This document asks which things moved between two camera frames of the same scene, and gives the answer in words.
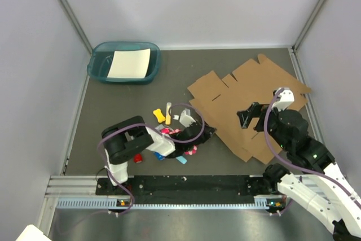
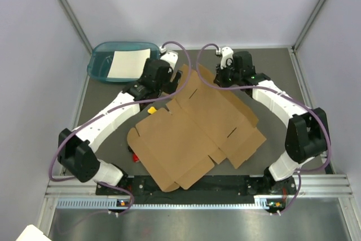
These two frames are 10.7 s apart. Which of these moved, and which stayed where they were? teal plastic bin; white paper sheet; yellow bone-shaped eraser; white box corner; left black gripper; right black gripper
Moved: yellow bone-shaped eraser; right black gripper; left black gripper
Stayed: white paper sheet; white box corner; teal plastic bin
